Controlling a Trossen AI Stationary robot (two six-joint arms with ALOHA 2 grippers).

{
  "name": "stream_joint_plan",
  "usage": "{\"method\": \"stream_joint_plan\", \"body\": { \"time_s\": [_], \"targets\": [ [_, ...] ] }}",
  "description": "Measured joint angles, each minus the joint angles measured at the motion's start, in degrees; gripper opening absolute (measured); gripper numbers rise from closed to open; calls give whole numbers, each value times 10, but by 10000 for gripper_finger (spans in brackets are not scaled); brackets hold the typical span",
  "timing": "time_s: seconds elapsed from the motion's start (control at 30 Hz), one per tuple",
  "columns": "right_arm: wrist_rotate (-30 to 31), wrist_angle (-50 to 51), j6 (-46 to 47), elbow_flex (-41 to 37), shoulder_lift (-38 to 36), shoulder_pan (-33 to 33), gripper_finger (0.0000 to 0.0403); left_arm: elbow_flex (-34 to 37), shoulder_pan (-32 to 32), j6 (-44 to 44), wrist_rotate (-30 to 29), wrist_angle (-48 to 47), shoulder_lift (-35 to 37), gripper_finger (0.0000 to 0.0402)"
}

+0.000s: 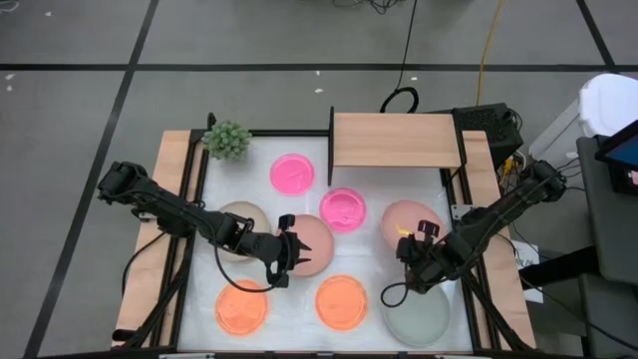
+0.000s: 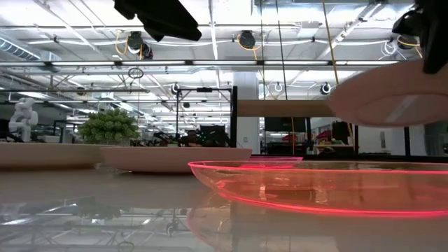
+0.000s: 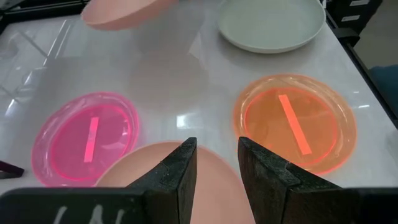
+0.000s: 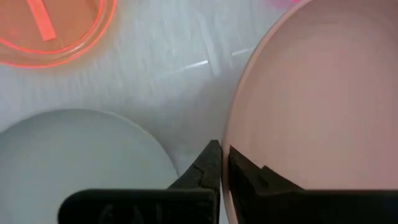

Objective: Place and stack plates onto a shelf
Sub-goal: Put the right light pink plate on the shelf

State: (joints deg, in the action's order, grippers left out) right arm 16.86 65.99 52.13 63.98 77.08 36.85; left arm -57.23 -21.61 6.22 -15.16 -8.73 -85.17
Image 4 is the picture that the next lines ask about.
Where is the pale green plate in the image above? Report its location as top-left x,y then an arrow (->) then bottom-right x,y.
0,108 -> 178,224

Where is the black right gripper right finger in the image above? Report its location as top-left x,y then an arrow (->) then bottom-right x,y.
228,144 -> 398,224

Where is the orange translucent plate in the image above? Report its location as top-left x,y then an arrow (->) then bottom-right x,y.
0,0 -> 118,68

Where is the pale pink ceramic plate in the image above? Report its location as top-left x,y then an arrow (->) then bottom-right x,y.
221,0 -> 398,224

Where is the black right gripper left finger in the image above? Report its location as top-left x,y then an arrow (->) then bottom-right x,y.
57,139 -> 223,224

